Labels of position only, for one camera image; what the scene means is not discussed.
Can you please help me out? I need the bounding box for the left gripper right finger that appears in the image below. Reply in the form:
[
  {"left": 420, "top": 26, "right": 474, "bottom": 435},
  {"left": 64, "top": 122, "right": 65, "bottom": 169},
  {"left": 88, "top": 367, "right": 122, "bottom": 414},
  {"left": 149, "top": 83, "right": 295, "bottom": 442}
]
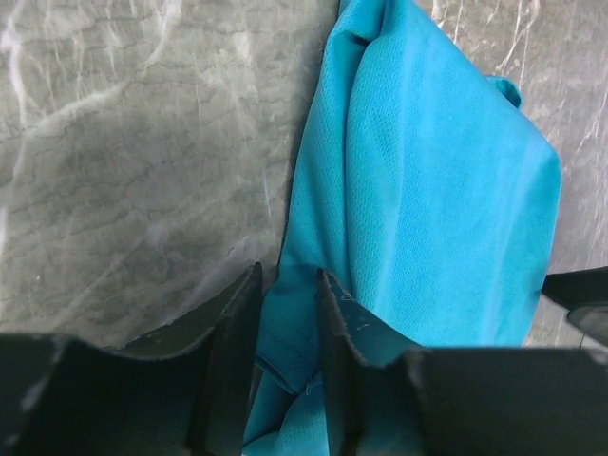
[{"left": 316, "top": 270, "right": 607, "bottom": 455}]

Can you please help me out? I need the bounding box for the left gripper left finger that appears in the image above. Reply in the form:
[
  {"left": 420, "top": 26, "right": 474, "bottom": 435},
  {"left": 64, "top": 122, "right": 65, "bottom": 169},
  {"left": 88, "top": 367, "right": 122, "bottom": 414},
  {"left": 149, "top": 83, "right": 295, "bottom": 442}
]
[{"left": 1, "top": 264, "right": 263, "bottom": 455}]

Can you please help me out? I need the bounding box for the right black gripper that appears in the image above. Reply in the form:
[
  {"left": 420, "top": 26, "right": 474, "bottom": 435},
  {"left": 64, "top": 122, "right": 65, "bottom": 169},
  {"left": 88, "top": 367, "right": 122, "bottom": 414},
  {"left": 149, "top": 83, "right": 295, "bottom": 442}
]
[{"left": 541, "top": 266, "right": 607, "bottom": 347}]

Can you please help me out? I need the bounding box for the teal t shirt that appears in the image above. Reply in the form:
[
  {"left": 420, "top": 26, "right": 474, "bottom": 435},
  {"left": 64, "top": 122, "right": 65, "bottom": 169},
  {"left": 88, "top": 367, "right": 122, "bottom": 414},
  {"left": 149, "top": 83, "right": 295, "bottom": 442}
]
[{"left": 243, "top": 1, "right": 561, "bottom": 455}]

